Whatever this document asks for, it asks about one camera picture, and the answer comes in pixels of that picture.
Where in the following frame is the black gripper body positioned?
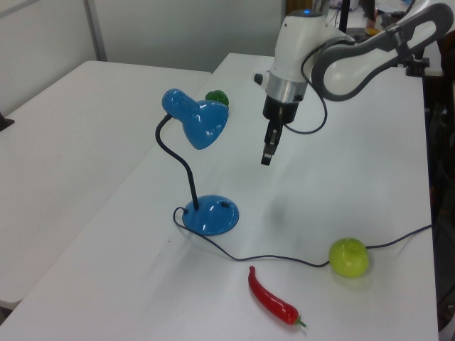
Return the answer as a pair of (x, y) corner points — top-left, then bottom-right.
(262, 94), (300, 126)

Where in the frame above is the blue gooseneck desk lamp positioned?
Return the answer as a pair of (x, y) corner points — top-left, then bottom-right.
(154, 87), (240, 237)

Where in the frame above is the dark green toy bell pepper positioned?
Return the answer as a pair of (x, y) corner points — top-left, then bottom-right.
(205, 90), (230, 108)

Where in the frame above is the brown wooden board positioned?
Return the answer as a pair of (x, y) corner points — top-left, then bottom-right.
(286, 0), (311, 17)

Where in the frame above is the black vertical pole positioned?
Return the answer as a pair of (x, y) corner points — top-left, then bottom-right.
(338, 0), (352, 33)

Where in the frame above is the light green toy apple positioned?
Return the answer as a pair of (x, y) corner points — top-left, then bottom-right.
(328, 237), (369, 278)

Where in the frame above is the black table clamp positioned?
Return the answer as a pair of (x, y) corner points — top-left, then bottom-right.
(405, 52), (432, 77)
(0, 111), (16, 131)

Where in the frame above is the red toy chili pepper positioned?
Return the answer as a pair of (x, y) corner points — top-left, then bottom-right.
(247, 265), (307, 328)

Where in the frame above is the white side table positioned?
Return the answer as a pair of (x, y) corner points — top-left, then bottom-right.
(0, 60), (214, 310)

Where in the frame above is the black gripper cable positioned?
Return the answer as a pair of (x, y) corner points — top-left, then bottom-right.
(284, 45), (328, 135)

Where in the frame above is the black lamp power cable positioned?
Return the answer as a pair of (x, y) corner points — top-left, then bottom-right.
(172, 207), (433, 268)

